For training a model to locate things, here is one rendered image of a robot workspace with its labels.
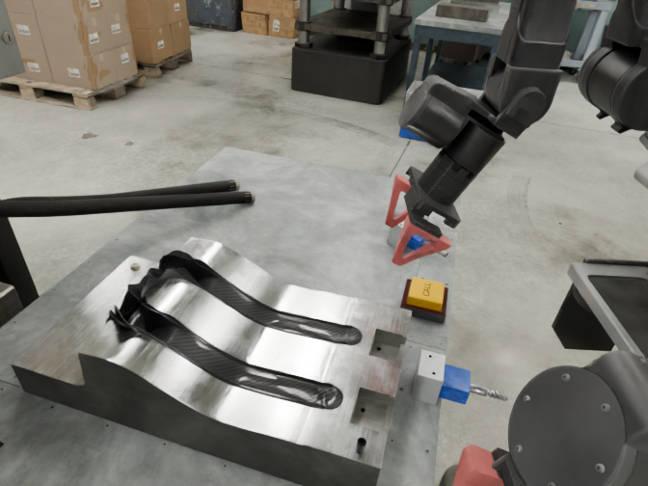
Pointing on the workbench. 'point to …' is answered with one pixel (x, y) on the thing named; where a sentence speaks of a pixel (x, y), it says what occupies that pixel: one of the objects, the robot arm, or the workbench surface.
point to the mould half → (194, 312)
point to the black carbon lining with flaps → (175, 263)
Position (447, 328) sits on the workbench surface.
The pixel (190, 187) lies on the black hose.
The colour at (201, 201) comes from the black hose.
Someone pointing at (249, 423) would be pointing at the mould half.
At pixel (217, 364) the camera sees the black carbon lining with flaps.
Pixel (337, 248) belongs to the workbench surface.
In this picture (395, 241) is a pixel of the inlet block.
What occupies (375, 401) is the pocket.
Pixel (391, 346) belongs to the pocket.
